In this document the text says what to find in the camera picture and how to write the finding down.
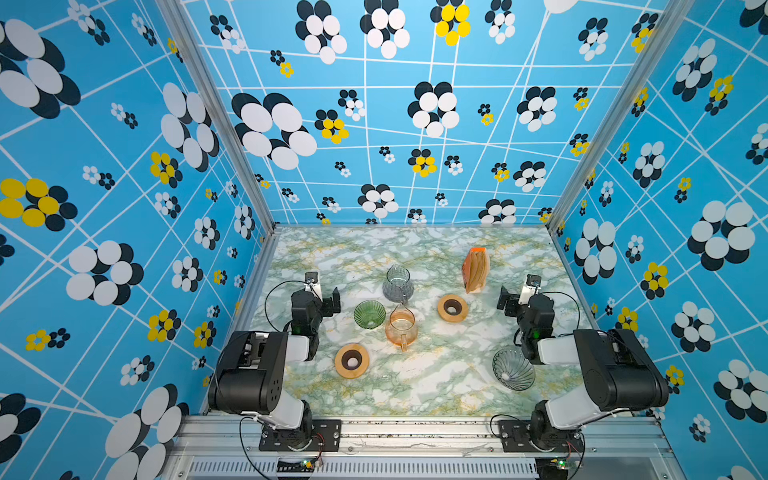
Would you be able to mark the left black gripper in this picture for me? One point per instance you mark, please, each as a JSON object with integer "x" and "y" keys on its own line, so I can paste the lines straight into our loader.
{"x": 328, "y": 301}

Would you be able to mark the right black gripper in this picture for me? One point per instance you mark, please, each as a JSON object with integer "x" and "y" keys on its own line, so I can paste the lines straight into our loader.
{"x": 510, "y": 301}

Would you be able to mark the green glass dripper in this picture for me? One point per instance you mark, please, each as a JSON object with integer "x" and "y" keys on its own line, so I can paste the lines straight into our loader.
{"x": 369, "y": 314}

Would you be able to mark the wooden ring holder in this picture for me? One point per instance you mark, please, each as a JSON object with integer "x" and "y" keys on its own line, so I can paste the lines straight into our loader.
{"x": 452, "y": 308}
{"x": 352, "y": 361}

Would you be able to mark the clear grey glass dripper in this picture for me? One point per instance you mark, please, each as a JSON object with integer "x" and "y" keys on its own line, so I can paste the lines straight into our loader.
{"x": 512, "y": 369}

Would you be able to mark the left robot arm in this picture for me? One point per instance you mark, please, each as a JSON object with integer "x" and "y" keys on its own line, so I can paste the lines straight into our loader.
{"x": 249, "y": 376}

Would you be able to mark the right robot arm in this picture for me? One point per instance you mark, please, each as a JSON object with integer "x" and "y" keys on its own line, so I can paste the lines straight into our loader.
{"x": 617, "y": 373}

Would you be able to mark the orange coffee filter box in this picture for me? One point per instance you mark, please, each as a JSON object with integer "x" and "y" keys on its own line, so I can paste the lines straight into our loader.
{"x": 475, "y": 269}

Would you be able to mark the grey glass pitcher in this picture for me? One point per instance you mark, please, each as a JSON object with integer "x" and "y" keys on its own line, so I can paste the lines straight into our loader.
{"x": 398, "y": 286}

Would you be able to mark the left green circuit board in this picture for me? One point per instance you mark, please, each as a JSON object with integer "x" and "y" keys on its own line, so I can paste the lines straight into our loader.
{"x": 304, "y": 466}

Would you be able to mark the green circuit board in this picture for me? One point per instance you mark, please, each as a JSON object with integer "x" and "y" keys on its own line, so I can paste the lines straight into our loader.
{"x": 552, "y": 468}
{"x": 304, "y": 466}

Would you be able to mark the right green circuit board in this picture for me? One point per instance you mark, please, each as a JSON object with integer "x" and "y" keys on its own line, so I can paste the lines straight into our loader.
{"x": 552, "y": 468}

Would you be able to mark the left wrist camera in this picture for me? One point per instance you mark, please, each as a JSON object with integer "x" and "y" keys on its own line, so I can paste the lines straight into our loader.
{"x": 312, "y": 284}

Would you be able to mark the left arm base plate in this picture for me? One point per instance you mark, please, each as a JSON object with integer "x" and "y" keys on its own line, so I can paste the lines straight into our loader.
{"x": 321, "y": 435}

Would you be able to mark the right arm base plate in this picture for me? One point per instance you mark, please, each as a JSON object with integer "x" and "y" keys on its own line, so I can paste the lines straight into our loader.
{"x": 517, "y": 436}

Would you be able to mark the aluminium front rail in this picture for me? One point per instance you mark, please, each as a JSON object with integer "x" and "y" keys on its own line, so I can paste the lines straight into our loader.
{"x": 224, "y": 447}

